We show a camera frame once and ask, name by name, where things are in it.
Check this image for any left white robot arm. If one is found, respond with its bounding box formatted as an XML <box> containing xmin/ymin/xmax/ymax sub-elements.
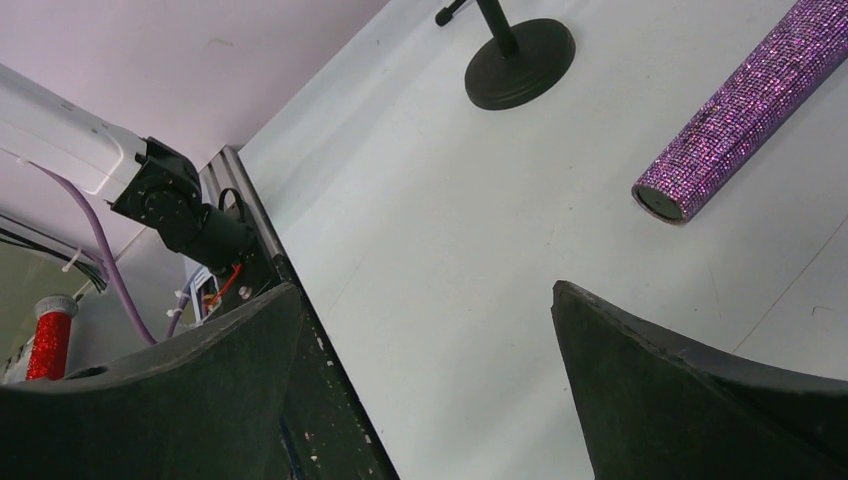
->
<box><xmin>1</xmin><ymin>67</ymin><xmax>256</xmax><ymax>272</ymax></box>

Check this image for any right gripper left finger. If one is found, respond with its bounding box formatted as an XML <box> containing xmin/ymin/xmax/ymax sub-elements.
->
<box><xmin>1</xmin><ymin>284</ymin><xmax>305</xmax><ymax>479</ymax></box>

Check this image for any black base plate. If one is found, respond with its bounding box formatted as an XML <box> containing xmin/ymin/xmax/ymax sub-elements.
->
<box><xmin>201</xmin><ymin>146</ymin><xmax>398</xmax><ymax>479</ymax></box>

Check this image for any purple glitter microphone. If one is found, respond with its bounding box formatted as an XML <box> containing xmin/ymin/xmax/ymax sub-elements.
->
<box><xmin>631</xmin><ymin>1</ymin><xmax>847</xmax><ymax>225</ymax></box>

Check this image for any round base mic stand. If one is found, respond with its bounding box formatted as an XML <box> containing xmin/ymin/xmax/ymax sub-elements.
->
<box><xmin>464</xmin><ymin>0</ymin><xmax>576</xmax><ymax>111</ymax></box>

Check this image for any red glitter microphone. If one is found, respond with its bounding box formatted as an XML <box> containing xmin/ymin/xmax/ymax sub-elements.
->
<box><xmin>26</xmin><ymin>294</ymin><xmax>78</xmax><ymax>381</ymax></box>

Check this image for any left circuit board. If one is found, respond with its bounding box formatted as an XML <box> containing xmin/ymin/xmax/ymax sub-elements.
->
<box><xmin>188</xmin><ymin>264</ymin><xmax>242</xmax><ymax>326</ymax></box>

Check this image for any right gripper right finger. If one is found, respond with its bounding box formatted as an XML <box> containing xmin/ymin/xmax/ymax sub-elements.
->
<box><xmin>551</xmin><ymin>280</ymin><xmax>847</xmax><ymax>479</ymax></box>

